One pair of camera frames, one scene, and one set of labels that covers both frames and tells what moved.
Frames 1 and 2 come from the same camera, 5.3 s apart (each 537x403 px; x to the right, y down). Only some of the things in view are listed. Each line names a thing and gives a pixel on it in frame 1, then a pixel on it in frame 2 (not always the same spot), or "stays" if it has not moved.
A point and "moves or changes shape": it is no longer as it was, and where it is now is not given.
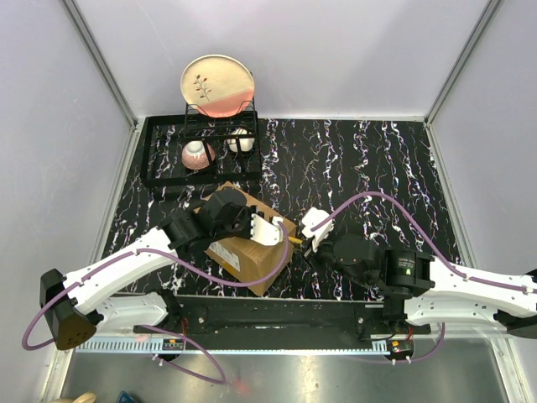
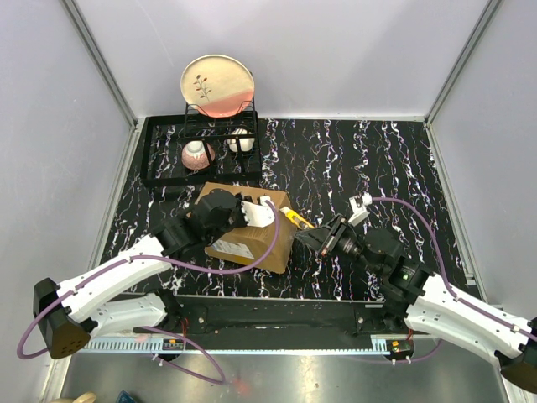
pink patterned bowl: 195,155 stays
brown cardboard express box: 247,259 moves or changes shape
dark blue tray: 125,398 stays
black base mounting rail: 274,316 stays
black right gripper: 315,257 -> 318,237
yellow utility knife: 295,240 -> 296,218
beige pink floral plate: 218,85 stays
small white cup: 246,143 stays
